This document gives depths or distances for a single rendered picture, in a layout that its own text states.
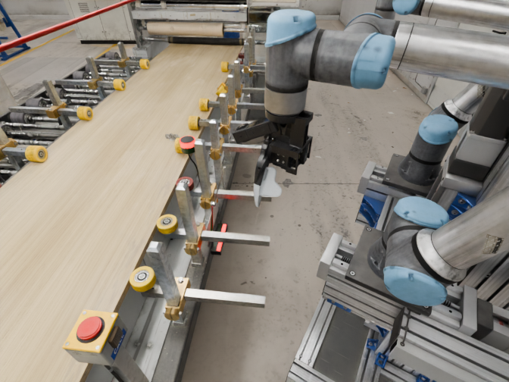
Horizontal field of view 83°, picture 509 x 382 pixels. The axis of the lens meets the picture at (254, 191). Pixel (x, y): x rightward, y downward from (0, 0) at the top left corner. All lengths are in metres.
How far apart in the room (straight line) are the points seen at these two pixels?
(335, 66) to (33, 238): 1.22
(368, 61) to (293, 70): 0.11
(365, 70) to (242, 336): 1.66
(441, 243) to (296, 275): 1.53
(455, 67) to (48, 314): 1.18
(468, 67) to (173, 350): 1.10
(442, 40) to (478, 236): 0.33
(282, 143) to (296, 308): 1.52
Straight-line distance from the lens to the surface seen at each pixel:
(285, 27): 0.48
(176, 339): 1.16
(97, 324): 0.64
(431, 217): 0.78
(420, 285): 0.68
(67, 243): 1.29
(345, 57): 0.47
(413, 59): 0.60
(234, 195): 1.34
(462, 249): 0.65
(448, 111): 1.31
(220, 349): 1.88
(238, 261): 2.15
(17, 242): 1.41
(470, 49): 0.60
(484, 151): 0.96
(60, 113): 2.21
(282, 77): 0.50
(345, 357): 1.69
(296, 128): 0.54
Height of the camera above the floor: 1.75
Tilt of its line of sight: 41 degrees down
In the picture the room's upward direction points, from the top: straight up
